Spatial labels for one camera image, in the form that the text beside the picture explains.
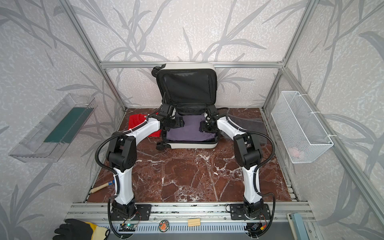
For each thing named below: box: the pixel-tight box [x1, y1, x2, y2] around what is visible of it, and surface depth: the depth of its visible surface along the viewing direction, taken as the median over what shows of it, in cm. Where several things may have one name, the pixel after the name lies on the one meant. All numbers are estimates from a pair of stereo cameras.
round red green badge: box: [159, 219, 170, 233], surface depth 71 cm
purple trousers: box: [166, 114, 216, 141], surface depth 98 cm
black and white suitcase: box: [151, 62, 219, 150], surface depth 96 cm
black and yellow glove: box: [52, 218, 110, 240], surface depth 69 cm
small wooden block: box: [188, 218, 201, 227], surface depth 72 cm
